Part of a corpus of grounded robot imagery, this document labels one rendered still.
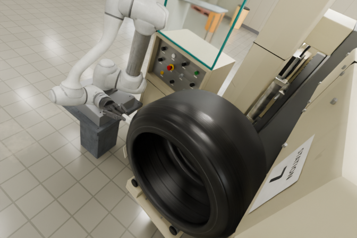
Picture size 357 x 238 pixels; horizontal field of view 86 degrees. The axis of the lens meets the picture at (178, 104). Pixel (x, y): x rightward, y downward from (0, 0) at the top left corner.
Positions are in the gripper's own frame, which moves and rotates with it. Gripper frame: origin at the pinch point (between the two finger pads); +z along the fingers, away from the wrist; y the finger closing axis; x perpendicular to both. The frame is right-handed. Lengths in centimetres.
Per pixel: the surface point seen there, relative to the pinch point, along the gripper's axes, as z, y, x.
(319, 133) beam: 71, -26, -50
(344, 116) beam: 72, -26, -53
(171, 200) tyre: 36.9, -2.3, 27.6
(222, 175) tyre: 58, -10, -18
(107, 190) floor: -38, 3, 102
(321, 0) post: 59, 26, -63
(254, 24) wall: -213, 740, 26
